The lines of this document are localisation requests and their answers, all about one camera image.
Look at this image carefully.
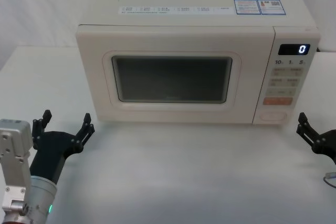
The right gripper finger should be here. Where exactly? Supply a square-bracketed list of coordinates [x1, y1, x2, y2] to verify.
[296, 112, 322, 154]

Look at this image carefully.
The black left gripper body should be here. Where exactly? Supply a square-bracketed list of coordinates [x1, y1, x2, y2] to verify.
[29, 130, 82, 183]

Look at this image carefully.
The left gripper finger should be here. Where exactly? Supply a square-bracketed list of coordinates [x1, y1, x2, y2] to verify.
[31, 109, 53, 146]
[72, 113, 96, 154]

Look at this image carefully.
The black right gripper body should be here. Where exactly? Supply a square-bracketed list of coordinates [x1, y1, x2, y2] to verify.
[312, 129, 336, 166]

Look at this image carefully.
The white table cloth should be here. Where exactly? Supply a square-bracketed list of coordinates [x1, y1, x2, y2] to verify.
[0, 46, 336, 224]

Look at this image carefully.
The white curtain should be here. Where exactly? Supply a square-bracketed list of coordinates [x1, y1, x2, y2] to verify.
[0, 0, 336, 54]

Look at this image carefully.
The cream microwave oven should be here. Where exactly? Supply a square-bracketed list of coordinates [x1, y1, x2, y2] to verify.
[75, 0, 321, 125]

